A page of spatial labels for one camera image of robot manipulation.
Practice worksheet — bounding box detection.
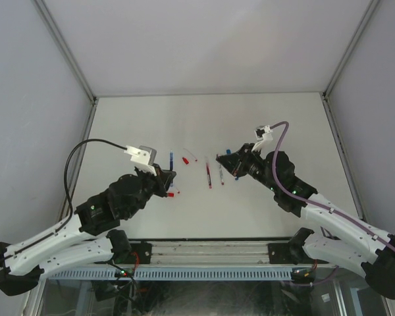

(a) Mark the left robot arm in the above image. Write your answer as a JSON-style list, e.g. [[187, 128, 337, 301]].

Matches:
[[0, 165, 176, 296]]

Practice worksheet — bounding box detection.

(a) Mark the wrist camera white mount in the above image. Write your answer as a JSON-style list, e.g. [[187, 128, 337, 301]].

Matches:
[[251, 125, 273, 152], [124, 145, 157, 176]]

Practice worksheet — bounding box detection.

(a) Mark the pink white pen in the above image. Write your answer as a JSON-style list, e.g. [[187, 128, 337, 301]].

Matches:
[[218, 164, 224, 186]]

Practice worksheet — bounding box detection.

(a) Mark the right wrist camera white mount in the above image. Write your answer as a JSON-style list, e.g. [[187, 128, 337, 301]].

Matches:
[[251, 125, 273, 152]]

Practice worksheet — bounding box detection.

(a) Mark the perforated blue cable tray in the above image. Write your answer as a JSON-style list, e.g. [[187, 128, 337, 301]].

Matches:
[[49, 266, 293, 281]]

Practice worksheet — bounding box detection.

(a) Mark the aluminium rail frame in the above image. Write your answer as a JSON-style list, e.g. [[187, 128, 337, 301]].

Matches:
[[36, 238, 392, 266]]

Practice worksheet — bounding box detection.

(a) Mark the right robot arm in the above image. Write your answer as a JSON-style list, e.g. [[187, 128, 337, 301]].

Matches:
[[216, 144, 395, 300]]

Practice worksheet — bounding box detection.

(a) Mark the black cable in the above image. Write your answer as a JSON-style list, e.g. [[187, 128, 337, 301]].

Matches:
[[0, 138, 128, 279]]

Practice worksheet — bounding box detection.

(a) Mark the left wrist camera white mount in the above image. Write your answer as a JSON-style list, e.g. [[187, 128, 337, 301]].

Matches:
[[124, 145, 157, 176]]

